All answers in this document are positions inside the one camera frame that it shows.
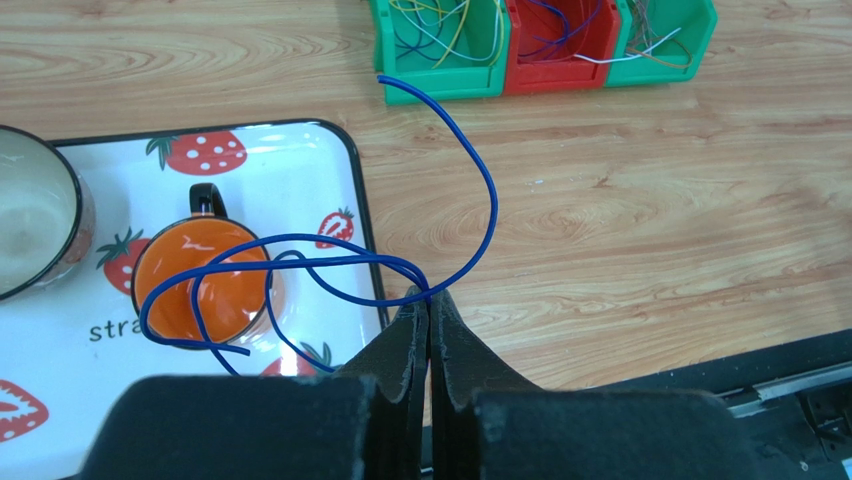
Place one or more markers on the strawberry print white tray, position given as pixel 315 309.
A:
pixel 71 349

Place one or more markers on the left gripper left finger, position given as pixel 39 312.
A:
pixel 363 421

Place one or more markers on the red plastic bin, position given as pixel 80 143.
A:
pixel 560 45

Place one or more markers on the beige ceramic bowl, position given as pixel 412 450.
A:
pixel 48 214

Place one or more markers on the orange mug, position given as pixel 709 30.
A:
pixel 237 307

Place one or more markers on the green plastic bin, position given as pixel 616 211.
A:
pixel 661 41
pixel 451 50

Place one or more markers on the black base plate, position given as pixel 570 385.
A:
pixel 792 403

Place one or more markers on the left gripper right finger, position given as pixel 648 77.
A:
pixel 490 422

